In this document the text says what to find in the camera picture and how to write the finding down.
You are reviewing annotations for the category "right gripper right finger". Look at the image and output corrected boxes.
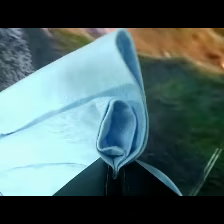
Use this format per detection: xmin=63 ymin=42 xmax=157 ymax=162
xmin=115 ymin=160 xmax=176 ymax=197

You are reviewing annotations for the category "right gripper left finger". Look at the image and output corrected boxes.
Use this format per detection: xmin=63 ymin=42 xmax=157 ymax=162
xmin=53 ymin=157 xmax=116 ymax=197

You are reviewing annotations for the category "light blue shirt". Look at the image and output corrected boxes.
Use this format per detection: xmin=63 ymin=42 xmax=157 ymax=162
xmin=0 ymin=28 xmax=184 ymax=197

